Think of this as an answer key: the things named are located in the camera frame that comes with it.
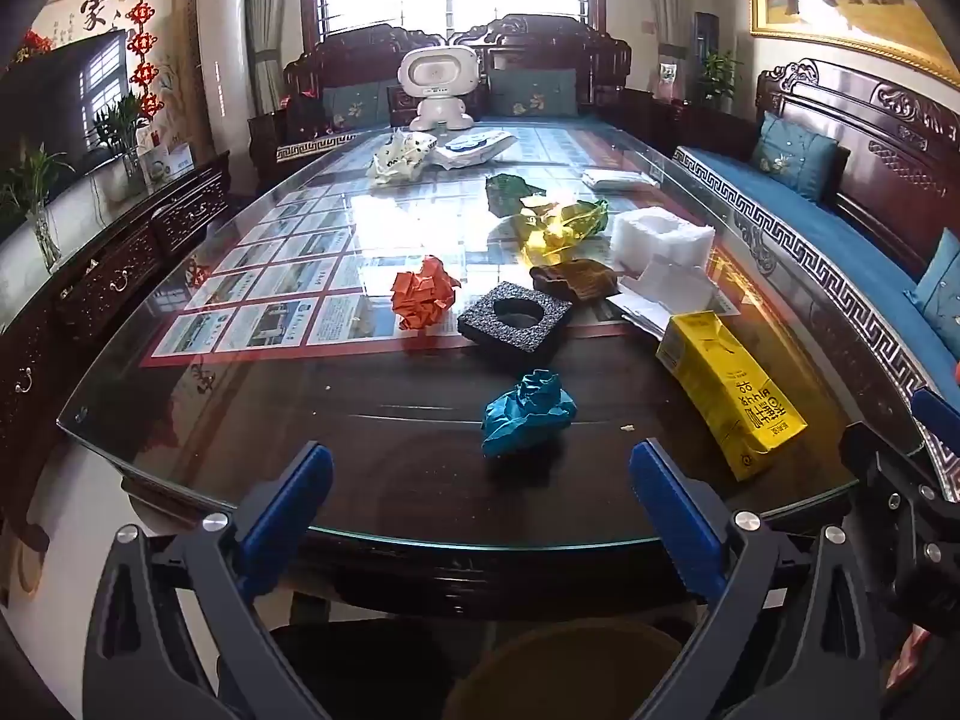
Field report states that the orange paper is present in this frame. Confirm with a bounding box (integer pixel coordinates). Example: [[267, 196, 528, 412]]
[[390, 256, 461, 331]]

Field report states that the dark carved wooden sideboard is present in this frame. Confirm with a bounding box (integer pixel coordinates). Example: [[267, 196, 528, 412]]
[[0, 154, 230, 533]]

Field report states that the teal paper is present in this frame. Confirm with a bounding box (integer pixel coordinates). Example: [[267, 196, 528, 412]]
[[481, 369, 578, 458]]

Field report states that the white standing air conditioner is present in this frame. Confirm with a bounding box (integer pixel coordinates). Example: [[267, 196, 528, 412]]
[[196, 0, 252, 158]]

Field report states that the black foam square with hole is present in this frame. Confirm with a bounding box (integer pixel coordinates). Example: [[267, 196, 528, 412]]
[[457, 281, 575, 367]]

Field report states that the brown wrapper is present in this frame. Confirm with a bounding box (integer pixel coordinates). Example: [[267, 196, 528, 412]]
[[529, 259, 620, 305]]

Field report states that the white patterned crumpled bag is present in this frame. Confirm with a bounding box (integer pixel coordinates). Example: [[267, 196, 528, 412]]
[[367, 131, 437, 187]]

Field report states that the yellow carton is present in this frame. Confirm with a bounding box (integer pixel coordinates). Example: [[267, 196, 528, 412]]
[[656, 310, 809, 482]]

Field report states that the white foam block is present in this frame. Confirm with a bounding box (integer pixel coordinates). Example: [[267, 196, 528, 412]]
[[611, 206, 716, 275]]

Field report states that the carved wooden sofa blue seat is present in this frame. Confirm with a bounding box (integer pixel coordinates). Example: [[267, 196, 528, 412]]
[[671, 58, 960, 503]]

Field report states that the white paper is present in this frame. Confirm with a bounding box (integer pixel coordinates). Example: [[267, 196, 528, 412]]
[[606, 255, 725, 338]]

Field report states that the white tissue box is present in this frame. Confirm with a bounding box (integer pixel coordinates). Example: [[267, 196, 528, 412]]
[[139, 142, 196, 188]]

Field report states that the red knot ornament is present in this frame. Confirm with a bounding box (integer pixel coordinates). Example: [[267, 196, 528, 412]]
[[126, 1, 164, 121]]

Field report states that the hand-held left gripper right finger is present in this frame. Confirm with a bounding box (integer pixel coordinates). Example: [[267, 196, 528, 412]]
[[628, 437, 880, 720]]

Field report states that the white robot toy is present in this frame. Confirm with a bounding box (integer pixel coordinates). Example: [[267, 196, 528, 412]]
[[396, 45, 481, 132]]

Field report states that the teal embroidered cushion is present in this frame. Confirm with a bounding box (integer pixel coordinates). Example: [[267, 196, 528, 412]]
[[904, 229, 960, 357], [752, 112, 839, 200], [322, 82, 392, 128], [491, 69, 578, 117]]

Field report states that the green crumpled wrapper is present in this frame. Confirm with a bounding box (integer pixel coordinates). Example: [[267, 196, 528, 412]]
[[485, 174, 548, 218]]

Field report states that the yellow crumpled foil wrapper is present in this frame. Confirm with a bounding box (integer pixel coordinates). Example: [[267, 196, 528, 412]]
[[514, 199, 610, 265]]

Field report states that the black television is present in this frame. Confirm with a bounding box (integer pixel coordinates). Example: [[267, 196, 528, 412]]
[[0, 34, 128, 196]]

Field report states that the green plant in white pot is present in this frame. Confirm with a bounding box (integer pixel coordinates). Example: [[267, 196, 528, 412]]
[[90, 94, 151, 200]]

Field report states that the small potted green plant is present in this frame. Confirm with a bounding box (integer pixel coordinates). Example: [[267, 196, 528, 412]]
[[697, 51, 740, 110]]

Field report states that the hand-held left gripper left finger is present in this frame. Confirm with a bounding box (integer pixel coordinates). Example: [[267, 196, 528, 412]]
[[82, 441, 335, 720]]

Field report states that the person's right forearm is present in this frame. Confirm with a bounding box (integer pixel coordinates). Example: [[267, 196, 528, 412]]
[[889, 624, 942, 691]]

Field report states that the green plant in glass vase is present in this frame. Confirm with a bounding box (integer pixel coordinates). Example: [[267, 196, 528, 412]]
[[0, 142, 76, 271]]

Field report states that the carved dark wooden table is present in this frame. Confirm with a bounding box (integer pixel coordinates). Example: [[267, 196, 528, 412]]
[[56, 120, 931, 620]]

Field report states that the flat white plastic bag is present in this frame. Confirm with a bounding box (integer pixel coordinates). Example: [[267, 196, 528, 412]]
[[433, 127, 518, 170]]

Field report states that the framed calligraphy picture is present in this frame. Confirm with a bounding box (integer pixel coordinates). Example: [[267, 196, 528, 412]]
[[34, 0, 188, 158]]

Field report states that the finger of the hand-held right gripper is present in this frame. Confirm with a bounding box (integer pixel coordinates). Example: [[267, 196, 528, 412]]
[[910, 386, 960, 466], [838, 422, 927, 526]]

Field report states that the tan plastic bin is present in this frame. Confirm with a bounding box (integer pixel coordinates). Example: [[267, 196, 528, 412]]
[[457, 617, 687, 720]]

